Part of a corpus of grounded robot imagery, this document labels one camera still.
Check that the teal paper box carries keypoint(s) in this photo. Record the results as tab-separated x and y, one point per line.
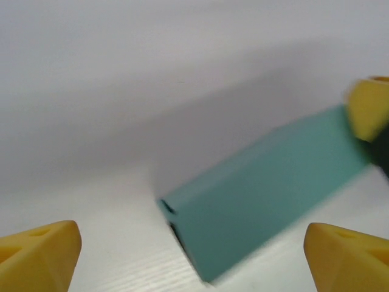
258	194

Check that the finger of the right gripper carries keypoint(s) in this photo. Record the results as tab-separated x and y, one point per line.
370	109

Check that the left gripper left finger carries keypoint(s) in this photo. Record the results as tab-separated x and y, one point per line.
36	258

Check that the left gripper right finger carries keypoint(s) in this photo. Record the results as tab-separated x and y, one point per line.
352	261

